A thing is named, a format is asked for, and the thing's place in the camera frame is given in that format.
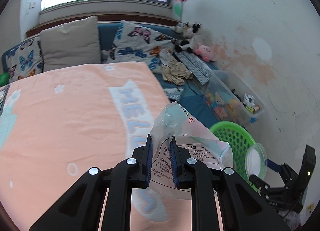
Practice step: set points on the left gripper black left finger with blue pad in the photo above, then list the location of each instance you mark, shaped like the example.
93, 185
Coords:
100, 200

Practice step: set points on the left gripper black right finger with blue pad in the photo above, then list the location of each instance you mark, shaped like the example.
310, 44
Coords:
220, 199

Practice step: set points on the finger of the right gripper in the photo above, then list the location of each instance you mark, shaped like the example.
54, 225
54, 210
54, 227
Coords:
287, 174
260, 184

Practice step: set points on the clear plastic bag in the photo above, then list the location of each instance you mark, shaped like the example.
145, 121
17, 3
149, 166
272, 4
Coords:
175, 122

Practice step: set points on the round clear plastic lid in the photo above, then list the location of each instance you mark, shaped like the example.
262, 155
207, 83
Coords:
256, 161

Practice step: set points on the green plastic basket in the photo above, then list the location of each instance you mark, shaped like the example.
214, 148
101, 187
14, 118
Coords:
239, 140

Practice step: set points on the pink blanket tablecloth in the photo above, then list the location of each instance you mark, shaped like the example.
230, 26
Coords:
57, 125

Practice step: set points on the clear plastic toy bin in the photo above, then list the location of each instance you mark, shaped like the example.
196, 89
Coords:
230, 99

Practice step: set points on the blue sofa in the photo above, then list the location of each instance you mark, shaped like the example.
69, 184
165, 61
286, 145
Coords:
189, 95

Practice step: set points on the grey striped cloth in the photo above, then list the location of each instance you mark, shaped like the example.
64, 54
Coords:
199, 69

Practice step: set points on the beige crumpled garment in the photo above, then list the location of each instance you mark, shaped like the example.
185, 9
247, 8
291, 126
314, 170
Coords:
173, 71

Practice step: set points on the picture book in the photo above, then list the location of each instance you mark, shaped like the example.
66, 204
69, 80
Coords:
3, 95

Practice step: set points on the pink plush toy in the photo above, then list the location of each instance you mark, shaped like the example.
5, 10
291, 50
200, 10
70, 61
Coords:
205, 53

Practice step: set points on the butterfly pillow left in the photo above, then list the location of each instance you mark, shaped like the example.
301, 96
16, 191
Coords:
25, 60

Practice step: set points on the butterfly pillow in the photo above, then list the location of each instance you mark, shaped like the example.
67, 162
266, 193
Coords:
136, 43
25, 60

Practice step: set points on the beige cushion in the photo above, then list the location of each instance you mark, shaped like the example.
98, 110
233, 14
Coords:
71, 44

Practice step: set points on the cow plush toy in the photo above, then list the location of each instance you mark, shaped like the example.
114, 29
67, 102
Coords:
190, 36

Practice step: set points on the butterfly pillow right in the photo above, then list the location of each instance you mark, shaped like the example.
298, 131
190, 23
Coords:
136, 43

